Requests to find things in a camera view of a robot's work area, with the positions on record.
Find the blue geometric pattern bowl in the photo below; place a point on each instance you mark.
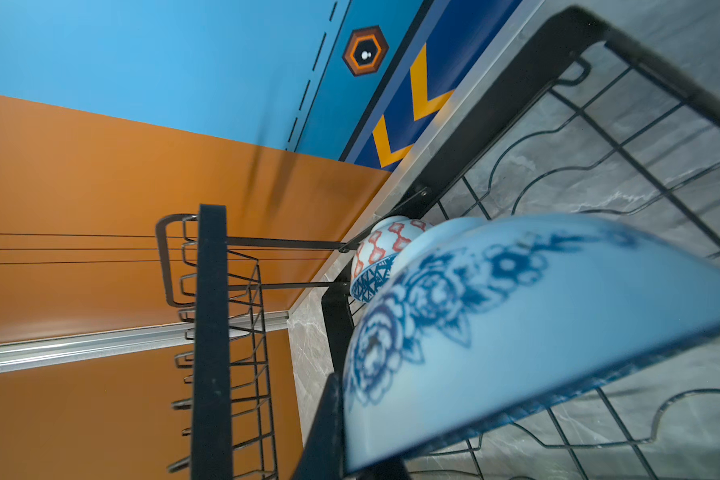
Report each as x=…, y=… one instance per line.
x=372, y=261

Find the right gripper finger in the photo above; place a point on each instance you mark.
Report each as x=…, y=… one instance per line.
x=323, y=454

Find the blue floral white bowl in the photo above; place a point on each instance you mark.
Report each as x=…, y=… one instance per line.
x=510, y=318

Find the black wire dish rack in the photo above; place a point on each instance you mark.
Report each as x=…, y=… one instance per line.
x=601, y=109

